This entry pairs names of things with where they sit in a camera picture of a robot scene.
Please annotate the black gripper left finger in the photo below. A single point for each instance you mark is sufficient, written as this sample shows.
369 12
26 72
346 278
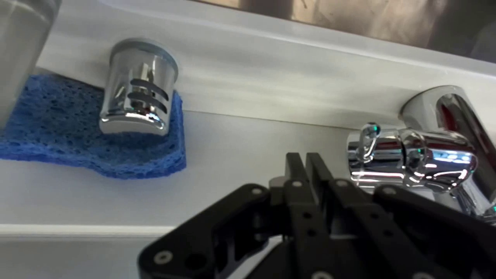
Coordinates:
226 227

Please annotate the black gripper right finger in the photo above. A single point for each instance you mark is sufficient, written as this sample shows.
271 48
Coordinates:
403 234

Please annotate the tall chrome gooseneck faucet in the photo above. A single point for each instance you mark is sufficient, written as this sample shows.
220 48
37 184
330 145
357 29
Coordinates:
423 110

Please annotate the chrome slotted air gap cap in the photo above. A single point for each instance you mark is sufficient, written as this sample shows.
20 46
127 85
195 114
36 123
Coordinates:
136 91

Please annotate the blue sponge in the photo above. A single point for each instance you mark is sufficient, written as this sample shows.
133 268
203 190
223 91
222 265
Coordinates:
56 134

